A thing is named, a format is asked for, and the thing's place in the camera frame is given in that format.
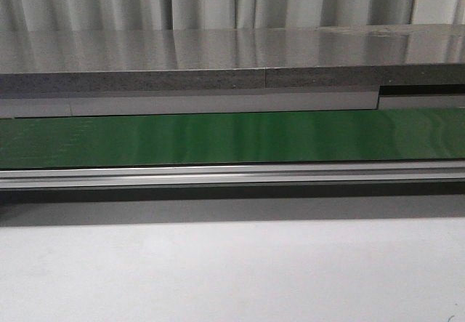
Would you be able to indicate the green conveyor belt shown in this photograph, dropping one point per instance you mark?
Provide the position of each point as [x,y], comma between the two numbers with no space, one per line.
[232,138]

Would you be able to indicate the grey pleated curtain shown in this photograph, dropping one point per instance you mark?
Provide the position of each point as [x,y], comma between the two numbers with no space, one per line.
[115,15]

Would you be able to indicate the grey rear conveyor rail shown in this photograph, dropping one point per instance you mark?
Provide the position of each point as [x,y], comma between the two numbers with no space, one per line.
[364,97]

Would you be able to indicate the aluminium front conveyor rail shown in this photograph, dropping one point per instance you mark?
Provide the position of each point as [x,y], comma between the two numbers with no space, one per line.
[231,174]

